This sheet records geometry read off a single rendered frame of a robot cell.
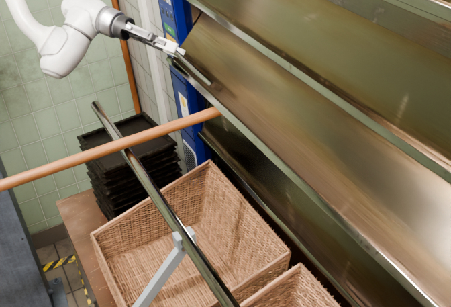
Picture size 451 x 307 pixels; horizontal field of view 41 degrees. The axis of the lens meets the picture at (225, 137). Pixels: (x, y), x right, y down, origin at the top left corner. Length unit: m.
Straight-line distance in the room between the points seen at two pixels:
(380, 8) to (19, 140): 2.16
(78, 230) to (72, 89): 0.78
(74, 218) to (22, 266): 0.34
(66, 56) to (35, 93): 0.93
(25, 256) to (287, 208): 1.30
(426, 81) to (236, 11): 0.66
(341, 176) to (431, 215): 0.23
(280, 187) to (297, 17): 0.55
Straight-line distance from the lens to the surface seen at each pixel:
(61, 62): 1.95
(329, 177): 1.30
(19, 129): 2.93
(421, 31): 1.02
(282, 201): 1.71
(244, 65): 1.65
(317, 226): 1.59
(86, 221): 2.42
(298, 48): 1.33
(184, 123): 1.68
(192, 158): 2.31
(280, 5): 1.41
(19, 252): 2.61
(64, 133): 2.98
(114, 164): 2.12
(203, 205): 2.22
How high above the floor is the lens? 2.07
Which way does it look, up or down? 33 degrees down
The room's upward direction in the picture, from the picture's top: 7 degrees counter-clockwise
